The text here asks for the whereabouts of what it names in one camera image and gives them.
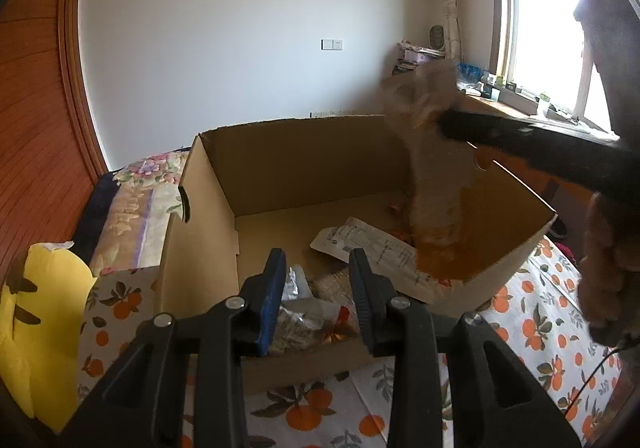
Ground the yellow plush pillow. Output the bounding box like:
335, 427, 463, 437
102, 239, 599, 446
0, 242, 98, 434

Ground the wooden louvered wardrobe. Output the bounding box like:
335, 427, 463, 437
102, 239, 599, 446
0, 0, 111, 289

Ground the black cable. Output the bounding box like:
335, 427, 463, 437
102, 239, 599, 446
562, 340, 628, 416

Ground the tan textured snack packet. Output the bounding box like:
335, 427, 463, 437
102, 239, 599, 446
307, 273, 357, 303

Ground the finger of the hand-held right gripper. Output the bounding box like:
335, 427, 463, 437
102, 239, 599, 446
437, 108, 556, 163

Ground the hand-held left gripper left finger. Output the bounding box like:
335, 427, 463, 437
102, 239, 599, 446
60, 248, 288, 448

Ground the white printed snack packet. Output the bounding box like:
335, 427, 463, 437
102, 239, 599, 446
310, 217, 437, 303

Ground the window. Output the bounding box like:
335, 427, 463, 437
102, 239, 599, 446
490, 0, 616, 129

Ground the brown cardboard box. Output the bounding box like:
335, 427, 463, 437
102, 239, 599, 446
157, 114, 558, 396

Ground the person's right hand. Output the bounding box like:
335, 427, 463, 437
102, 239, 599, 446
577, 190, 640, 346

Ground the dark blue blanket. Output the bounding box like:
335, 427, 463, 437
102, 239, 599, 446
75, 168, 121, 263

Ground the orange fruit print bedsheet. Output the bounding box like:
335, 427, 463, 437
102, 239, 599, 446
77, 233, 626, 448

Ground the brown orange snack packet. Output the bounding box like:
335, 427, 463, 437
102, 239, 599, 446
379, 60, 478, 279

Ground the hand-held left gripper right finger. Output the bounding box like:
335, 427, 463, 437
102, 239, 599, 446
348, 248, 583, 448

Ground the stack of papers and boxes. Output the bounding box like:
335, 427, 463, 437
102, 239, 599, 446
392, 42, 448, 76

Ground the grey printed snack packet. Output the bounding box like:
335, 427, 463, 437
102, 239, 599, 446
267, 265, 363, 356

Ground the floral quilt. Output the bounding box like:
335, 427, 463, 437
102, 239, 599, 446
90, 150, 193, 279

